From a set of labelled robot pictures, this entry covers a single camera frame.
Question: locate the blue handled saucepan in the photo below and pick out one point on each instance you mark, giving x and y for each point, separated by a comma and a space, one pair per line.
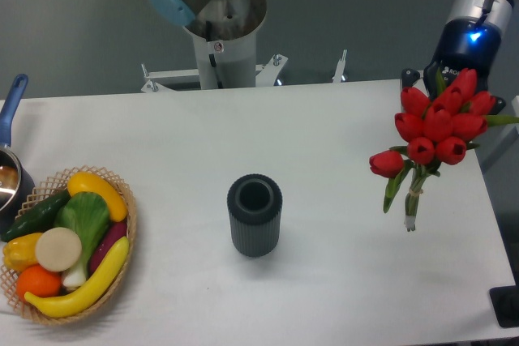
16, 183

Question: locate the yellow bell pepper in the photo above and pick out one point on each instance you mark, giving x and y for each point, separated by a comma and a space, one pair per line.
20, 253

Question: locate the dark grey ribbed vase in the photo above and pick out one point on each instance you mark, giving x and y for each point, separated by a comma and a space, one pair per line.
254, 203

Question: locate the yellow banana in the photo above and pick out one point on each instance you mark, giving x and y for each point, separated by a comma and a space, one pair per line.
91, 291

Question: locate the purple eggplant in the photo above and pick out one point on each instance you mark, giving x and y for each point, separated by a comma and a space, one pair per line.
115, 232

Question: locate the orange fruit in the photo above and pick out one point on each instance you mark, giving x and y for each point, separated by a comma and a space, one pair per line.
38, 281

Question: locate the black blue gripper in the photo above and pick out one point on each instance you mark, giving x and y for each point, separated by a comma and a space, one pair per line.
461, 46

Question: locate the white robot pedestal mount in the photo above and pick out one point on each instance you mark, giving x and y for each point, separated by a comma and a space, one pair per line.
220, 64

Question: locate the green cucumber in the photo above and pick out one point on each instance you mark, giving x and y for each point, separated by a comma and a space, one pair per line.
39, 218

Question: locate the green bok choy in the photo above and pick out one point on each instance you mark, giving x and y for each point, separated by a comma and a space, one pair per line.
87, 215

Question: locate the black device at edge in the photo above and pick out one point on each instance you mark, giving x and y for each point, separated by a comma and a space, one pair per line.
505, 304

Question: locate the woven wicker basket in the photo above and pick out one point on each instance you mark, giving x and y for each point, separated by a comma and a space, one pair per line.
46, 188

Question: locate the beige round disc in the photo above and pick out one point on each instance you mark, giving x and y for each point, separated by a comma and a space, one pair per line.
58, 249

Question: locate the red tulip bouquet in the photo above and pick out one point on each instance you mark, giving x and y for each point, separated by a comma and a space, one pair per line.
437, 130

